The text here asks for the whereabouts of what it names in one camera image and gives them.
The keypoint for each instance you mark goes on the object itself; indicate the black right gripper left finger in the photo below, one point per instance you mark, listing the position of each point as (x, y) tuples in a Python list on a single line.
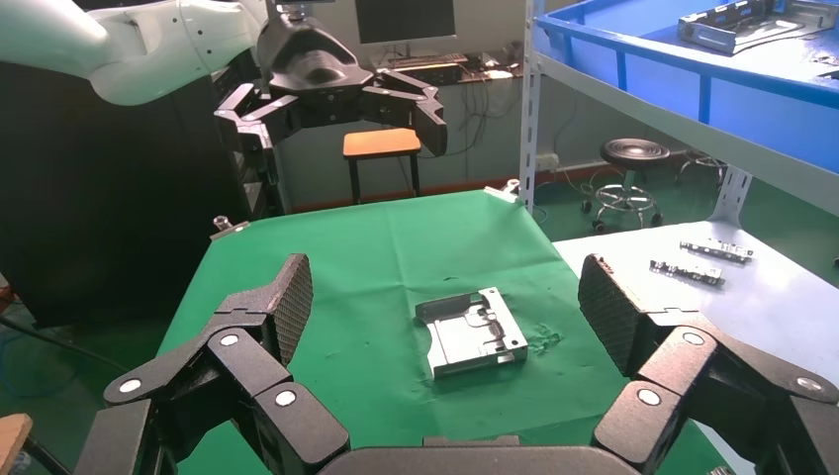
[(295, 419)]

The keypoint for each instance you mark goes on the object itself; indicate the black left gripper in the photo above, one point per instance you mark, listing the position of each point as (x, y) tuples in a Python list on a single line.
[(314, 65)]

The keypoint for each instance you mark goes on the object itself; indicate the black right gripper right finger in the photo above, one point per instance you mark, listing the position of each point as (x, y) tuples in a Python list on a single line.
[(655, 393)]

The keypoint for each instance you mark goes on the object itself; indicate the silver sheet metal bracket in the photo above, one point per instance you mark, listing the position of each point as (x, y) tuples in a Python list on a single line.
[(472, 337), (714, 36)]

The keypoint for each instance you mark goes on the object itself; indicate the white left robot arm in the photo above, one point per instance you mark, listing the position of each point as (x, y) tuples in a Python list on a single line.
[(98, 46)]

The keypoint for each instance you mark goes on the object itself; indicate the grey desk dark top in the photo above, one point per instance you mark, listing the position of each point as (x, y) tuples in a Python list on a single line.
[(314, 164)]

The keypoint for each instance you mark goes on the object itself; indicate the orange top wooden stool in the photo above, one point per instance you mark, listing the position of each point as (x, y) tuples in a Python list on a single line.
[(380, 142)]

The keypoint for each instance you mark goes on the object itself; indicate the black desktop device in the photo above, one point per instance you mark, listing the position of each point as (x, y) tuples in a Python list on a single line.
[(419, 63)]

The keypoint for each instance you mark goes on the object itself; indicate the black computer monitor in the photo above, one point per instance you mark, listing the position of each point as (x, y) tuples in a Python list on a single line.
[(404, 19)]

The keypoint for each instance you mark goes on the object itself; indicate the small metal connector strip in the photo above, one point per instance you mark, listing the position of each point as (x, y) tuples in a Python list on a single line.
[(688, 272), (716, 250)]

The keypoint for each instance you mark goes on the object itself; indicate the green cloth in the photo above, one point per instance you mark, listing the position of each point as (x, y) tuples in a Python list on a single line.
[(367, 262)]

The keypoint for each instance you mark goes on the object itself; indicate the white paper sheet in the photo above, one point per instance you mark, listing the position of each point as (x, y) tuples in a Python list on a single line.
[(498, 73)]

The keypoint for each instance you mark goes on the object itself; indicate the black round stool chrome base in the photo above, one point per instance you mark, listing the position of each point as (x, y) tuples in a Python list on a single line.
[(634, 152)]

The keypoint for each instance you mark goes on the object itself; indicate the black equipment cabinet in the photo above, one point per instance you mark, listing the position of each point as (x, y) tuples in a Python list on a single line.
[(98, 210)]

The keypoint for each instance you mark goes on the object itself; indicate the brown wooden board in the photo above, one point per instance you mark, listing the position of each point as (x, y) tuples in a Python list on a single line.
[(12, 439)]

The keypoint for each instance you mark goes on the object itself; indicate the white wall socket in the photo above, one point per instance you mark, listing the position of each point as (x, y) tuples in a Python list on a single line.
[(547, 162)]

